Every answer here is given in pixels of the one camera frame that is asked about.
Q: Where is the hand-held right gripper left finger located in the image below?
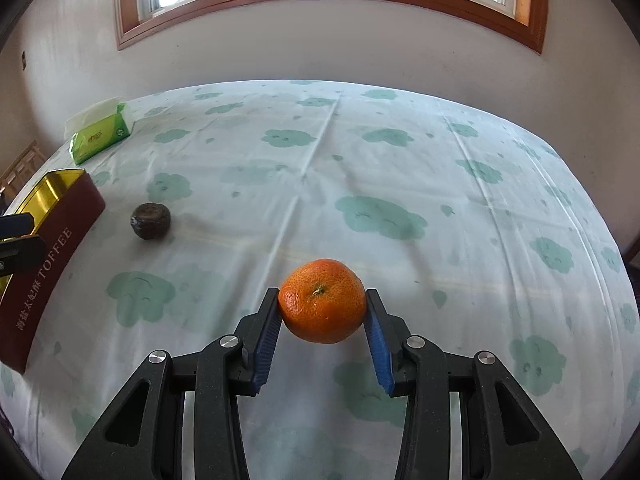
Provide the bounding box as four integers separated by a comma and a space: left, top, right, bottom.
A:
62, 287, 282, 480

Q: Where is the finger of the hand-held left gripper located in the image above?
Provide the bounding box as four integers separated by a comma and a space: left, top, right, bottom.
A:
0, 213, 35, 237
0, 235, 47, 276

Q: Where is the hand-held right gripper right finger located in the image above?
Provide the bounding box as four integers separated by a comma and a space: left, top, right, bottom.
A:
363, 288, 583, 480

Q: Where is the gold and maroon tin box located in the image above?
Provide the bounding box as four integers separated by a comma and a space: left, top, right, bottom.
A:
0, 169, 107, 375

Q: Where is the orange mandarin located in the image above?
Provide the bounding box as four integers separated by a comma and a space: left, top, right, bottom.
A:
278, 258, 367, 345

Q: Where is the light wooden chair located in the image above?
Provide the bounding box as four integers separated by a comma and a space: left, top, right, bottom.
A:
0, 140, 43, 196

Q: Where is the green tissue pack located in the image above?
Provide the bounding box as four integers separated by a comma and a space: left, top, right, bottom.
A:
65, 97, 132, 166

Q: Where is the small dark wrinkled passion fruit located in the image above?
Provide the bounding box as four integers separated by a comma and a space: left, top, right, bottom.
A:
129, 202, 172, 242

